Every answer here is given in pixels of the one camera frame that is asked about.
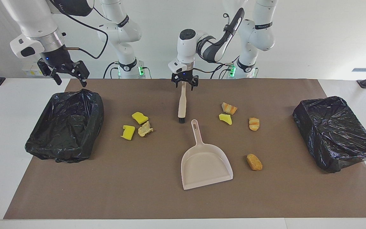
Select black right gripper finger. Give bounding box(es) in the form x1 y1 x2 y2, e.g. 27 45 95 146
74 60 90 87
37 59 62 86

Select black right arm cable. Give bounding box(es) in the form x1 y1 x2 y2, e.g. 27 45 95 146
50 0 109 60

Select short orange-striped croissant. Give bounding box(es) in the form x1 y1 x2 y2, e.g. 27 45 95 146
249 117 261 131

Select black bag-lined trash bin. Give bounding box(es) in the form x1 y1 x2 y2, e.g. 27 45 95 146
293 96 366 174
25 89 105 163

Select brown bread roll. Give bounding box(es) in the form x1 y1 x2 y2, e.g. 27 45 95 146
247 154 263 171

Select white wall boxes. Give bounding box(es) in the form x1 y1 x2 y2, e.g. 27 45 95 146
22 61 44 77

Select crumpled beige scrap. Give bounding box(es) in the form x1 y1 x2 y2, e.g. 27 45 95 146
138 121 154 137

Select brown table mat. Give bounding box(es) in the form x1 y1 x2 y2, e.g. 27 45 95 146
3 79 366 220

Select notched yellow sponge piece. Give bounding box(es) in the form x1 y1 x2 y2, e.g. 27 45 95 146
121 125 136 141

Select beige hand brush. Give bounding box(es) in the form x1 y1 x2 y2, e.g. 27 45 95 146
178 81 187 124

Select black base cable bundle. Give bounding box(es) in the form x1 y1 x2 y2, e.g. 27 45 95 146
103 61 152 79
210 62 234 79

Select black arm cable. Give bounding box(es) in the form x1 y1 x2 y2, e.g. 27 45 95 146
191 13 245 74
50 0 109 60

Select beige plastic dustpan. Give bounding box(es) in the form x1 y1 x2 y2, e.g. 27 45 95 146
181 119 234 191

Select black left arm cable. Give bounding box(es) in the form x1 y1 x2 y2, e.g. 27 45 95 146
191 13 245 74

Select long orange-striped croissant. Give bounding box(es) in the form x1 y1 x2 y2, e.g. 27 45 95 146
221 102 238 115

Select wedge-shaped yellow sponge piece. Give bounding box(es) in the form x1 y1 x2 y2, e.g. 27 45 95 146
132 112 149 125

